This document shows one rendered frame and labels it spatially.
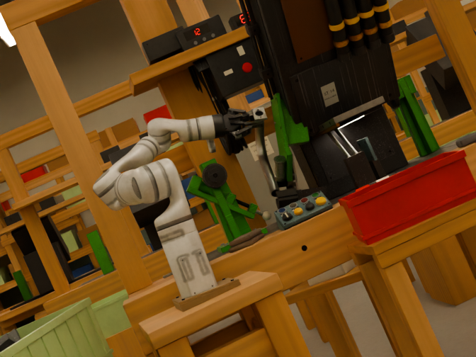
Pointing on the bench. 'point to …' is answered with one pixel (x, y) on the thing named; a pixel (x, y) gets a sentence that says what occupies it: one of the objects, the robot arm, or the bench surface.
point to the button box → (302, 212)
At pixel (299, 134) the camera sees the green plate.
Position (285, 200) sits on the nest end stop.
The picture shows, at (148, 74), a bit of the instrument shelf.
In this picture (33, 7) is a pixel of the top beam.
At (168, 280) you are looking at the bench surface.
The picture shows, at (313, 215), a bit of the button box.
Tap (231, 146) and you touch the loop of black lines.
